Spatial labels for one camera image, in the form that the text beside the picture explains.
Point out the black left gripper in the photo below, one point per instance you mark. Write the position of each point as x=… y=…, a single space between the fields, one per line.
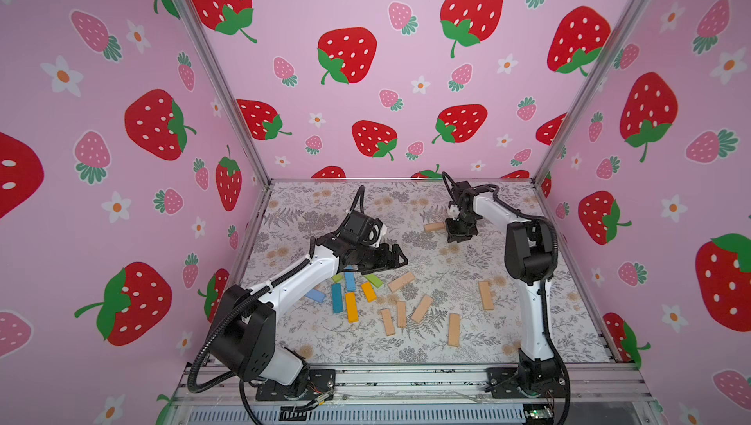
x=382 y=263

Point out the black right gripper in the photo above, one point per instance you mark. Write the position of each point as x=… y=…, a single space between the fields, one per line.
x=462 y=228

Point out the natural wooden block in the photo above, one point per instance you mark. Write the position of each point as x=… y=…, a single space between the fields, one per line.
x=431 y=227
x=454 y=330
x=401 y=282
x=422 y=309
x=486 y=297
x=401 y=314
x=388 y=324

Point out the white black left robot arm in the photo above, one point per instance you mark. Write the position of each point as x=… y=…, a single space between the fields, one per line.
x=243 y=334

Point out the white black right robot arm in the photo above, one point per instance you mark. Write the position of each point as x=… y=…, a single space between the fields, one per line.
x=531 y=255

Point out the green wooden block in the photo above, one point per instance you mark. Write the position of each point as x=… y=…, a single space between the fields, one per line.
x=374 y=280

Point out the short yellow wooden block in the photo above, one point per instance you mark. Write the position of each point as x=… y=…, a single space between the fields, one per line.
x=369 y=292

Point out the light blue wooden block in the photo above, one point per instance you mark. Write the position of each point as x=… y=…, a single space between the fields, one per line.
x=350 y=284

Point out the long yellow wooden block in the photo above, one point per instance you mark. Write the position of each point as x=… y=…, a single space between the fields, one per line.
x=351 y=307

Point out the teal wooden block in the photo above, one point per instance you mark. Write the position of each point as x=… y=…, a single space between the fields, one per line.
x=337 y=298

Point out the aluminium corner post right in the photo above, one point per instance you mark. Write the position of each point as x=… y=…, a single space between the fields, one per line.
x=628 y=20

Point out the aluminium corner post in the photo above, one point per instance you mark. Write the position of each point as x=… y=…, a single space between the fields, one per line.
x=628 y=20
x=217 y=78

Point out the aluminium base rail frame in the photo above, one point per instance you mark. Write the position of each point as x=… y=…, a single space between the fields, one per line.
x=427 y=394

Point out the aluminium corner post left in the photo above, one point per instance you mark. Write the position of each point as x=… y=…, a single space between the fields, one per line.
x=217 y=78

